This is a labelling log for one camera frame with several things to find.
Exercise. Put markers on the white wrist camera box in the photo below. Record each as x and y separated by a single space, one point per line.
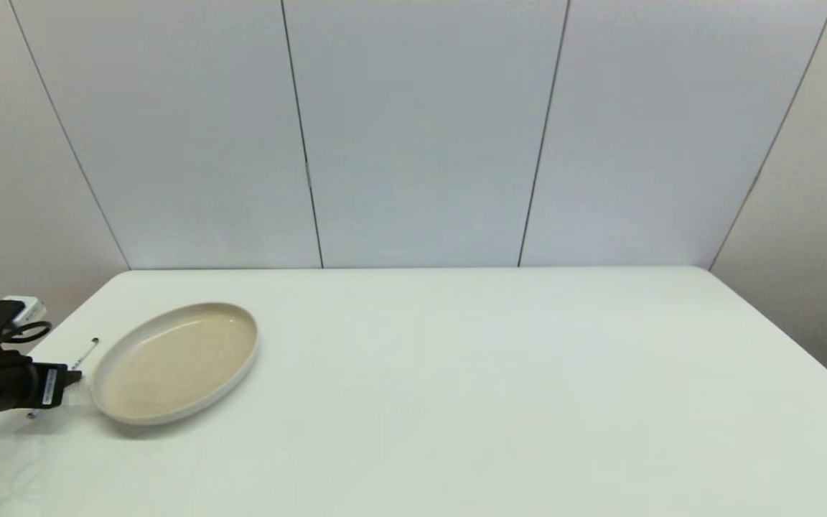
29 310

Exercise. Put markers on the white pen with black tip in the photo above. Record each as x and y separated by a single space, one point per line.
87 352

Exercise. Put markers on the beige oval plate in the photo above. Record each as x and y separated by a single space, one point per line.
176 362

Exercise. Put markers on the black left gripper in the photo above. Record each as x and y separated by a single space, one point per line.
40 388

